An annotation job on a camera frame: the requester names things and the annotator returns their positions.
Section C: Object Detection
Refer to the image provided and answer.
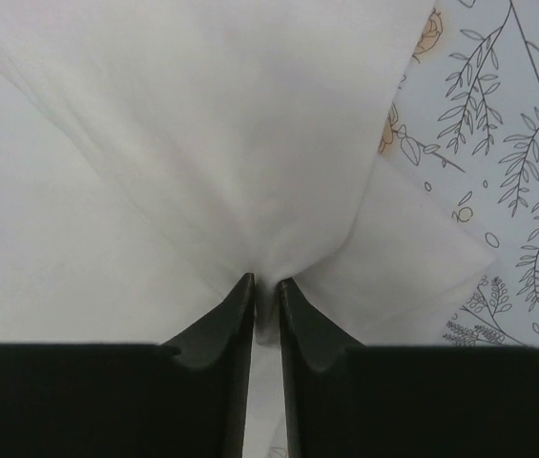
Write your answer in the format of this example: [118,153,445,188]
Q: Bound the white t shirt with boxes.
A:
[0,1,492,457]

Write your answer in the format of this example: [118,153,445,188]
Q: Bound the floral patterned table mat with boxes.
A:
[263,0,539,458]

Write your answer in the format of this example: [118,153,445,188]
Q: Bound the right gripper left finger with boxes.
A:
[0,274,255,457]

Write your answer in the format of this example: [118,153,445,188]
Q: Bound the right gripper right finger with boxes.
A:
[277,280,539,457]

